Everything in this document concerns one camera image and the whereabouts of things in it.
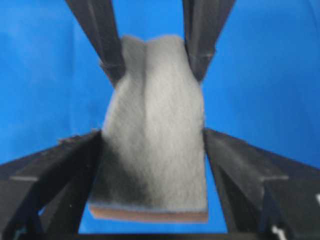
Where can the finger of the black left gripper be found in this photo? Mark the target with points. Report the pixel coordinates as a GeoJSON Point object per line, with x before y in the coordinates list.
{"type": "Point", "coordinates": [97, 20]}
{"type": "Point", "coordinates": [203, 22]}

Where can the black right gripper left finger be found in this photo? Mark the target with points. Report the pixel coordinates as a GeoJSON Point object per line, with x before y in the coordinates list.
{"type": "Point", "coordinates": [46, 192]}

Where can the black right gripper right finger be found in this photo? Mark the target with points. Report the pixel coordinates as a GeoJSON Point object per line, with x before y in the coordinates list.
{"type": "Point", "coordinates": [263, 193]}

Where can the white and orange sponge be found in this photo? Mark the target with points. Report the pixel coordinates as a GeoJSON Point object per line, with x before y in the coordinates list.
{"type": "Point", "coordinates": [152, 165]}

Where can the blue table cloth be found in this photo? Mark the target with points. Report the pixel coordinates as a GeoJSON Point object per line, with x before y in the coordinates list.
{"type": "Point", "coordinates": [263, 85]}

